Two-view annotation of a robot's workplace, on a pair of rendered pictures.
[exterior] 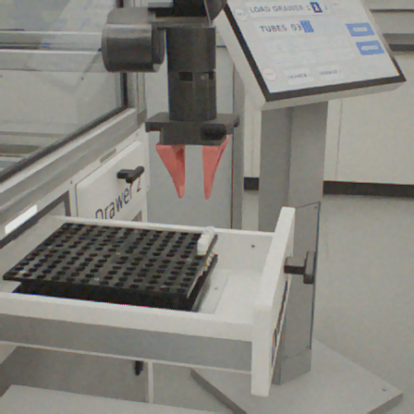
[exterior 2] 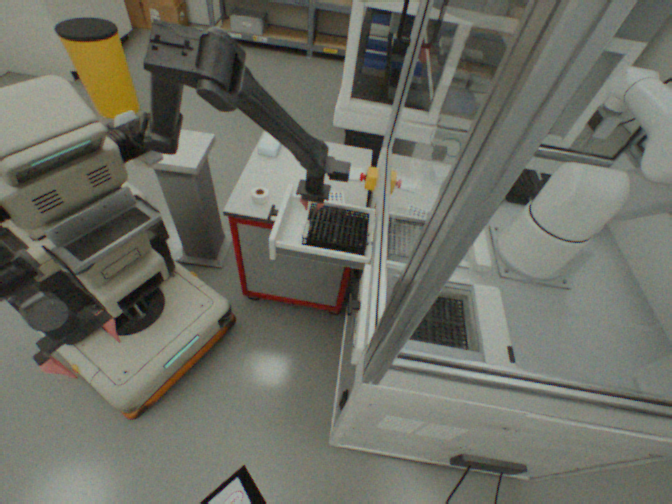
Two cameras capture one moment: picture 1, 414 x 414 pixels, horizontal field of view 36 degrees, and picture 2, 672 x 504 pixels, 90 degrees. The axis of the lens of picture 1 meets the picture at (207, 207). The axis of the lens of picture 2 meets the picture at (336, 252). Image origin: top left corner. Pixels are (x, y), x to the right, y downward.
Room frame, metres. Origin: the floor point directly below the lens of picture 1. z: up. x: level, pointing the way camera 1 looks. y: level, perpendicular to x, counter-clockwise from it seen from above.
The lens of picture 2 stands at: (1.54, -0.06, 1.76)
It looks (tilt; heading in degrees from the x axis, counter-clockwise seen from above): 51 degrees down; 167
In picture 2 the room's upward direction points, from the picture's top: 11 degrees clockwise
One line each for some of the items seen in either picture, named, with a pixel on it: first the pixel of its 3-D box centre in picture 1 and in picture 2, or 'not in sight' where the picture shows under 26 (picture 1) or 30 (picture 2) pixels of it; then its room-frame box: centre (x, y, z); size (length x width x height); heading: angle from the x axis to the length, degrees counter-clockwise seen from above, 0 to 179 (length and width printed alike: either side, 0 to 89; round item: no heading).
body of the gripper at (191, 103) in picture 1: (192, 102); (314, 184); (0.74, 0.02, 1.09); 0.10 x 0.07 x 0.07; 78
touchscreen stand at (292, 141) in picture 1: (300, 240); not in sight; (1.69, -0.27, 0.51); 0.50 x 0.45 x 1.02; 37
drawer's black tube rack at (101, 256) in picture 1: (119, 276); (336, 231); (0.73, 0.11, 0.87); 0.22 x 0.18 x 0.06; 78
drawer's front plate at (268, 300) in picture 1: (275, 287); (282, 220); (0.68, -0.08, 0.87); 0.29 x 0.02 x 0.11; 168
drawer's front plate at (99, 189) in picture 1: (115, 190); (361, 311); (1.06, 0.16, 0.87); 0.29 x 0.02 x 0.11; 168
